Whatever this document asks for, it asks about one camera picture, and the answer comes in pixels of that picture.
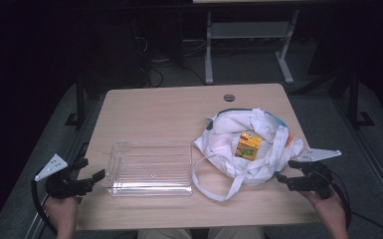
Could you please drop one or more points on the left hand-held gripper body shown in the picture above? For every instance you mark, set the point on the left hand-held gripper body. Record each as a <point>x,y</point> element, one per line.
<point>63,186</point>

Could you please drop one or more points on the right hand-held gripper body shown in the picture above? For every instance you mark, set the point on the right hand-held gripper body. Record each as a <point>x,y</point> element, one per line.
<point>316,179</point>

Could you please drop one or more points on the clear plastic tray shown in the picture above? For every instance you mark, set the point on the clear plastic tray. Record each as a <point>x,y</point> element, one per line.
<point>146,172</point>

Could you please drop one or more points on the yellow juice carton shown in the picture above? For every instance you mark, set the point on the yellow juice carton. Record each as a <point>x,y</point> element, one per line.
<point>247,146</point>

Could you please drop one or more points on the white tote bag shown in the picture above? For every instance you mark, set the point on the white tote bag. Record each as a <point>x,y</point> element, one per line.
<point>225,126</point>

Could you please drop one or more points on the person's left hand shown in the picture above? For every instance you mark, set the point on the person's left hand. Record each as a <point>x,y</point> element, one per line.
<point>63,212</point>

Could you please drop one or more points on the person's right hand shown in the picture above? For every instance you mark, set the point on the person's right hand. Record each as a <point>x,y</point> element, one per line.
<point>328,209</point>

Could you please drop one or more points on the black metal stand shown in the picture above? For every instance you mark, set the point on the black metal stand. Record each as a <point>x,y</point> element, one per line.
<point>79,103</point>
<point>354,99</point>

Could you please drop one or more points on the grey table grommet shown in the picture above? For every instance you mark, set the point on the grey table grommet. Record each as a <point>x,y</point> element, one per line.
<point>229,97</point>

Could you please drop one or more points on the white desk frame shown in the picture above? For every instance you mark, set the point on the white desk frame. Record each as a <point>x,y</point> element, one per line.
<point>245,30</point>

